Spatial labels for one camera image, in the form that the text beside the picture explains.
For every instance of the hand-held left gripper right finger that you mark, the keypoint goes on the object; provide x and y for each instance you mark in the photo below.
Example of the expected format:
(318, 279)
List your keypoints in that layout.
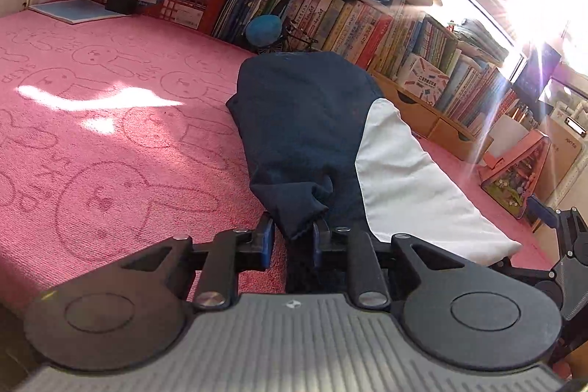
(319, 245)

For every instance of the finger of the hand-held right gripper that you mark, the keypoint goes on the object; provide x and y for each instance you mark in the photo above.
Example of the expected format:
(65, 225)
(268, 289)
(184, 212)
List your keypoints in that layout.
(542, 213)
(528, 273)

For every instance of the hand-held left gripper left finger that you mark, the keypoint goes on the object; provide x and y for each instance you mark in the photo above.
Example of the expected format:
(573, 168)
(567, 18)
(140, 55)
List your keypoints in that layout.
(265, 245)

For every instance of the navy and white jacket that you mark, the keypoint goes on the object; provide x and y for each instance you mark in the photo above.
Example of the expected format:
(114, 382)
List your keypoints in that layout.
(303, 121)

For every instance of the white cardboard box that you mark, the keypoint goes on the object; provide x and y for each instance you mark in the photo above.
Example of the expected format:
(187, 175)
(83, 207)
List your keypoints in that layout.
(565, 162)

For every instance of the row of pink-spined books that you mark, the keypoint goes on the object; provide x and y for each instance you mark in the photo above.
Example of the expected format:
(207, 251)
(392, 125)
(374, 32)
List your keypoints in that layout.
(477, 98)

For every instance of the dark blue box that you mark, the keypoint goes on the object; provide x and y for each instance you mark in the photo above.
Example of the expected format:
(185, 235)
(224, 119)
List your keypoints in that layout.
(537, 70)

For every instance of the wooden drawer organizer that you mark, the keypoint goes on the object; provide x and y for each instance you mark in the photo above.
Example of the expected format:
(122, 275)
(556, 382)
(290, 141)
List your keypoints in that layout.
(413, 116)

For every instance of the white pencil-print box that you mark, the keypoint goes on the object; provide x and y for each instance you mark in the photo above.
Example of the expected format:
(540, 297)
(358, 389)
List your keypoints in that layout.
(422, 79)

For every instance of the pink rabbit-print mat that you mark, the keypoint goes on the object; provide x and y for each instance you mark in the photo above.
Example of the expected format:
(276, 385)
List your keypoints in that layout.
(115, 121)

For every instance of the row of green-spined books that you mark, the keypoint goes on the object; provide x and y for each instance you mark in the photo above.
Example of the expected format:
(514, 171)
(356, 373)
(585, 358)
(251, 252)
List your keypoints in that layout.
(432, 43)

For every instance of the miniature bicycle model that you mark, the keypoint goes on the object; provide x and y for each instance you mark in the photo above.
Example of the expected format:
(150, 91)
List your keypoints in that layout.
(298, 38)

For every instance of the round blue plush ball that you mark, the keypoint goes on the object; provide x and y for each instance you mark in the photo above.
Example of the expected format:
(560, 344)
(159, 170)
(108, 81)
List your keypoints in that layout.
(262, 30)

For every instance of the row of colourful children's books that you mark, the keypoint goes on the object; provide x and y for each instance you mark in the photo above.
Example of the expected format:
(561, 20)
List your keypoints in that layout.
(340, 20)

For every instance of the small black box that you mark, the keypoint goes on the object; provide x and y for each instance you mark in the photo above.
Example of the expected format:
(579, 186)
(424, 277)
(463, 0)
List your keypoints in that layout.
(120, 4)

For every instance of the light blue sheet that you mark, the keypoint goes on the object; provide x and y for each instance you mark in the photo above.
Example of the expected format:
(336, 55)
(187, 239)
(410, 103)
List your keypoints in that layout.
(69, 10)

